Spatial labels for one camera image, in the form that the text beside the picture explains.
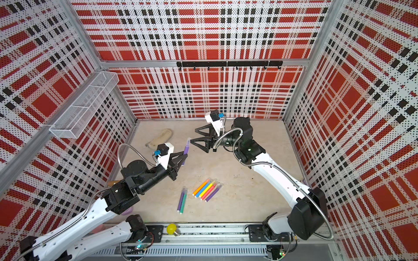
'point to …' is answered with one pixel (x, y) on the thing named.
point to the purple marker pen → (186, 150)
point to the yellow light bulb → (171, 228)
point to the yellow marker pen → (207, 188)
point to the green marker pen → (183, 202)
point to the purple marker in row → (213, 192)
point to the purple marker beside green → (180, 199)
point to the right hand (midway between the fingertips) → (195, 136)
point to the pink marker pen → (210, 190)
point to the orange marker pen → (200, 187)
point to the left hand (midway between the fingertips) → (187, 154)
